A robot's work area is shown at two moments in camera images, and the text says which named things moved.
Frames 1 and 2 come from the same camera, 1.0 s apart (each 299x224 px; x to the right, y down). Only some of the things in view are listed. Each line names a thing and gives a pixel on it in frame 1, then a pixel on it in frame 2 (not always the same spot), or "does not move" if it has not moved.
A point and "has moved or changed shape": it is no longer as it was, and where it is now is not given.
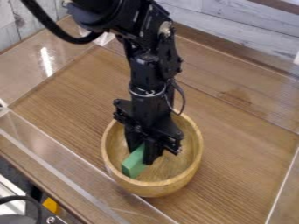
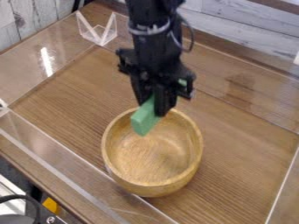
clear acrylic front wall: x=63 y=178 does not move
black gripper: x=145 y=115 → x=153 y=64
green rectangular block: x=133 y=164 has moved or changed shape
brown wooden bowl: x=163 y=177 does not move
